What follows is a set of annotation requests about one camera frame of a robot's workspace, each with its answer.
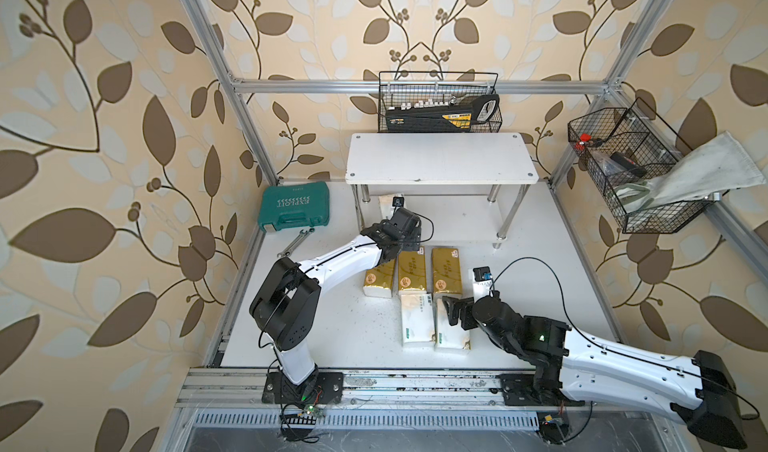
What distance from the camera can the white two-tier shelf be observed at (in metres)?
0.77

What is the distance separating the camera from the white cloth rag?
568mm

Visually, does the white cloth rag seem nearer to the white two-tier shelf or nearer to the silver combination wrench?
the white two-tier shelf

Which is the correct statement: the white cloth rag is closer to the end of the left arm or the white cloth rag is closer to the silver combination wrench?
the end of the left arm
